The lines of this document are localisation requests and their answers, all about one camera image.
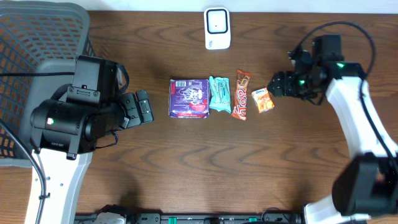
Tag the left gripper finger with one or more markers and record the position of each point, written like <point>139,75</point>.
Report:
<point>131,114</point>
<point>145,110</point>

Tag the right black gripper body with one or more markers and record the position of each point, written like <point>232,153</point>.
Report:
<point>300,85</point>

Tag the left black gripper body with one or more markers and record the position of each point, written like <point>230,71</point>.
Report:
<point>137,107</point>

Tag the small orange snack box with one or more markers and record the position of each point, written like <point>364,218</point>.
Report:
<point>262,100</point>

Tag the orange Top snack bar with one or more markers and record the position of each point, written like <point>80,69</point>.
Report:
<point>240,95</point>

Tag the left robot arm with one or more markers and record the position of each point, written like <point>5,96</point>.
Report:
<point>64,136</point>

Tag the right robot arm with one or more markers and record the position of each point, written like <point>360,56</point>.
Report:
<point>367,188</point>

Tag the white barcode scanner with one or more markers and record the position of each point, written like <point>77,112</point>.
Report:
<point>217,28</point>

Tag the purple square snack packet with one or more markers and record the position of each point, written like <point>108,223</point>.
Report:
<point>189,98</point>

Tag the teal wrapped snack packet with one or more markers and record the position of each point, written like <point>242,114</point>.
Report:
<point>220,94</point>

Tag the grey plastic mesh basket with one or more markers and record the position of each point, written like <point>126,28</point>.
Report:
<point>39,44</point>

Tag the black mounting rail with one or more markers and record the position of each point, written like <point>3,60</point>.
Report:
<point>155,218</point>

